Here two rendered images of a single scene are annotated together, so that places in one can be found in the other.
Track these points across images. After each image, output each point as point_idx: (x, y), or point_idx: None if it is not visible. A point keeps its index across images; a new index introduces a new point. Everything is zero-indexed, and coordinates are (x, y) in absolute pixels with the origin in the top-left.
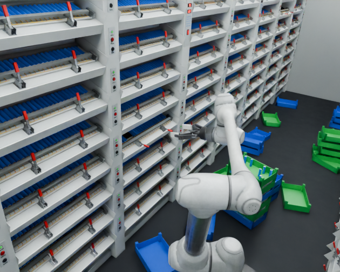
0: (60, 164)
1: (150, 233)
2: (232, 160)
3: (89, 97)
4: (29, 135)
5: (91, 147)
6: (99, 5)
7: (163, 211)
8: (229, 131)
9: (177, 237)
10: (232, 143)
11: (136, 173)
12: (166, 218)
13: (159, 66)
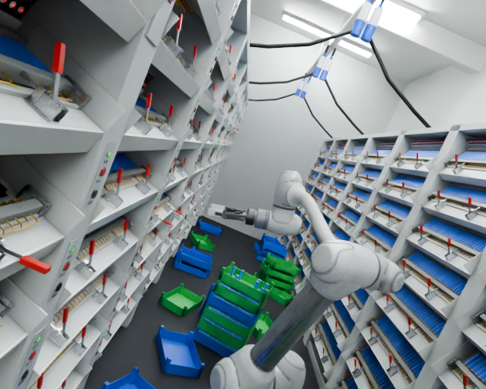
0: (130, 205)
1: (112, 371)
2: (329, 240)
3: (159, 123)
4: (143, 134)
5: (148, 196)
6: (224, 10)
7: (118, 339)
8: (315, 210)
9: (152, 376)
10: (322, 222)
11: (136, 264)
12: (126, 350)
13: None
